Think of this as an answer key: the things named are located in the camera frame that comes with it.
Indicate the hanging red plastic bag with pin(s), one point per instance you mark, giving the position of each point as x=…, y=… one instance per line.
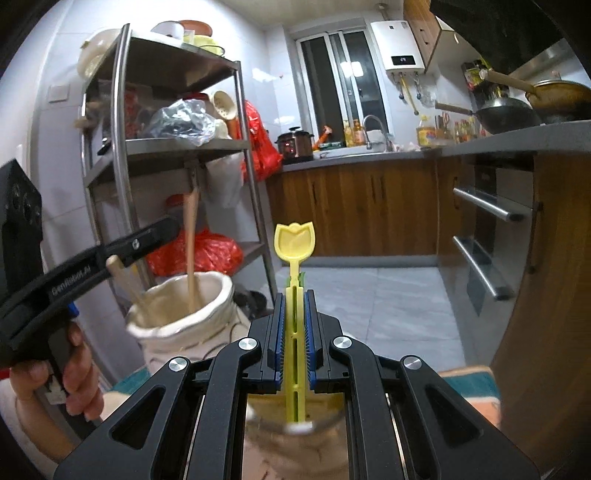
x=261, y=143

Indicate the crumpled red plastic bag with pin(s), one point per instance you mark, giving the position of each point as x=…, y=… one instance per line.
x=207, y=254

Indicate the yellow oil bottle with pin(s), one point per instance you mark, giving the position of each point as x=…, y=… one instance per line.
x=427, y=134

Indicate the white wall switch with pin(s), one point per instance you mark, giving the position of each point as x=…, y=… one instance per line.
x=58, y=93

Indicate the steel shelf rack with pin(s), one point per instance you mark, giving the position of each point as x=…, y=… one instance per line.
x=124, y=152

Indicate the person's left hand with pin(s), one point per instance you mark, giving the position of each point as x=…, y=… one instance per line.
x=83, y=369

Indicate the red lid plastic container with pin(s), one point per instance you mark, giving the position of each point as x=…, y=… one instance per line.
x=174, y=205

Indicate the orange kitchen tool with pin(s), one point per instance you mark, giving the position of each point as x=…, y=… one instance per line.
x=323, y=136

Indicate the white water heater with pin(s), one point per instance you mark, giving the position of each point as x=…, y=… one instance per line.
x=397, y=44

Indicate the chrome faucet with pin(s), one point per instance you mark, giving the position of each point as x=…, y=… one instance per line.
x=376, y=122

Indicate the sliding window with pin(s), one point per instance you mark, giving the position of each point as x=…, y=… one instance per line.
x=341, y=83

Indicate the wooden base cabinets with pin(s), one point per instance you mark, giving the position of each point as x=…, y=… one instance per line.
x=360, y=203

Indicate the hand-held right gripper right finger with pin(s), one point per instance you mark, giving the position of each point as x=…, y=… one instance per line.
x=311, y=346

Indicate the small condiment bottles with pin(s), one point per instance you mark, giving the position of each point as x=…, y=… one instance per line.
x=468, y=130

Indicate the steel rice cooker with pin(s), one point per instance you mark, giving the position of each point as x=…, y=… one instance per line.
x=295, y=145

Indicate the white cup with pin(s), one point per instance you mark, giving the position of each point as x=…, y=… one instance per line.
x=167, y=30

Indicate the golden lidded pan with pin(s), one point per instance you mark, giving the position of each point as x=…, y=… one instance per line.
x=563, y=99

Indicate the black wok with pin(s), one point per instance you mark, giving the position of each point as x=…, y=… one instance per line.
x=508, y=115

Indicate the white ceramic utensil holder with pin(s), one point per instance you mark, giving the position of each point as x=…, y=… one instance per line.
x=184, y=332

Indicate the person's left forearm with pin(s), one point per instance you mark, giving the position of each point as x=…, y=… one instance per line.
x=41, y=429

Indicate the colourful snack packet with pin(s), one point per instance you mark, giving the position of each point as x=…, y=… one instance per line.
x=475, y=74

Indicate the green box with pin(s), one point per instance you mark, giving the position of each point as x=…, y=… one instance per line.
x=330, y=145

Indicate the printed tablecloth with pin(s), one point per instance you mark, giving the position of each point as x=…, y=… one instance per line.
x=471, y=383

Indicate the grey kitchen countertop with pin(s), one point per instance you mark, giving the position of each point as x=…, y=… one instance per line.
x=508, y=138

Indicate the amber bottles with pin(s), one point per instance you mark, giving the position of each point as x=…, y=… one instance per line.
x=355, y=133

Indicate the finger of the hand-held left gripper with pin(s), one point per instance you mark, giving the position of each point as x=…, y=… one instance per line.
x=147, y=237

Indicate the wooden wall cabinet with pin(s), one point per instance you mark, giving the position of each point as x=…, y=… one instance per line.
x=420, y=32

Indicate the black range hood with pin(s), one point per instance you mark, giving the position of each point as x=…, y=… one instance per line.
x=508, y=27

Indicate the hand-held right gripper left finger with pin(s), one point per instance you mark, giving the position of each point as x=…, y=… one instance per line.
x=278, y=341

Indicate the pale yellow container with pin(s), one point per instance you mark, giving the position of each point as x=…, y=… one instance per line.
x=205, y=45

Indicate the cream slotted ladle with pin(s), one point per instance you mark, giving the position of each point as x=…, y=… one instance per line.
x=224, y=106

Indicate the bag of dried goods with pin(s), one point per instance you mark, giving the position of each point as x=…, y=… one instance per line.
x=134, y=113

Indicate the clear plastic bag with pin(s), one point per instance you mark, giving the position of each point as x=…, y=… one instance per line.
x=182, y=122

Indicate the yellow tulip spoon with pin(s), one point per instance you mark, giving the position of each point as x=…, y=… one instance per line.
x=294, y=240

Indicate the red-brown bowl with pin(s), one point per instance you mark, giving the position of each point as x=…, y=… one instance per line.
x=196, y=26

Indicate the red lid jar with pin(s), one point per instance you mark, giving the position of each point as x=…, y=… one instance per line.
x=197, y=97

